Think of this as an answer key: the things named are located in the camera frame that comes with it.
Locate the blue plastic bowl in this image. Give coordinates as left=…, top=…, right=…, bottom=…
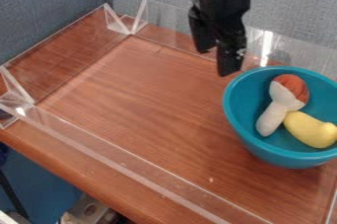
left=223, top=66, right=337, bottom=169

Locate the grey metal bracket under table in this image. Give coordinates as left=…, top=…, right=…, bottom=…
left=59, top=194, right=120, bottom=224

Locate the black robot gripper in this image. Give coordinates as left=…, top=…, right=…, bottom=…
left=188, top=0, right=252, bottom=77

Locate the brown and white toy mushroom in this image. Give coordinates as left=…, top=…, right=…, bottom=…
left=256, top=74, right=309, bottom=136

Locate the yellow toy banana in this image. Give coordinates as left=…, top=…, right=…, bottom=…
left=283, top=112, right=337, bottom=149

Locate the clear acrylic barrier wall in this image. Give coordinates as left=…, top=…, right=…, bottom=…
left=0, top=0, right=337, bottom=224

